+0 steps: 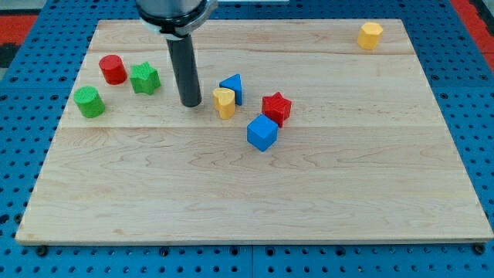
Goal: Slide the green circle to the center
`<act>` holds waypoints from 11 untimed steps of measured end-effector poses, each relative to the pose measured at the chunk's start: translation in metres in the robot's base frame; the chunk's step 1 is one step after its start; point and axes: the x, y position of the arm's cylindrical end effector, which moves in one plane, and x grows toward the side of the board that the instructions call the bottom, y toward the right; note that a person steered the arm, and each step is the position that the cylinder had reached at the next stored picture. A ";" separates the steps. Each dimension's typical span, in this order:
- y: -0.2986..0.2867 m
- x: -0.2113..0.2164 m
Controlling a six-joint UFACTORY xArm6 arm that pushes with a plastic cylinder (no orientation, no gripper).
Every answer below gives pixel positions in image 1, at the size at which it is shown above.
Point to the red cylinder block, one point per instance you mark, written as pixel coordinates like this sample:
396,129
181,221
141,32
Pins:
113,70

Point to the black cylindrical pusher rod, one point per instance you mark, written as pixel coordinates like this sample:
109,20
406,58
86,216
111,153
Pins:
182,56

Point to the green cylinder block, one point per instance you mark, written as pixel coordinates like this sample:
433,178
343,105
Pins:
89,102

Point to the red star block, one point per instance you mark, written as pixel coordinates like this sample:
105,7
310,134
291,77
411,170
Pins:
277,108

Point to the light wooden board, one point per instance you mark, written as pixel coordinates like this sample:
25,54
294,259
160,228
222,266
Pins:
364,158

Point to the yellow heart block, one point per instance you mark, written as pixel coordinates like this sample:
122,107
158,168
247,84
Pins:
224,99

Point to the blue cube block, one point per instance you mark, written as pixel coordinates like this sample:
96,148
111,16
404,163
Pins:
262,132

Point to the green star block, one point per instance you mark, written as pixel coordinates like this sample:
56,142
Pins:
144,78

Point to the blue triangle block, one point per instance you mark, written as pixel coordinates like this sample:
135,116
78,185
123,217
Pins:
234,83

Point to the yellow hexagon block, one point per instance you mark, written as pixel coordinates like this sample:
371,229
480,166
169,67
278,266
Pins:
369,35

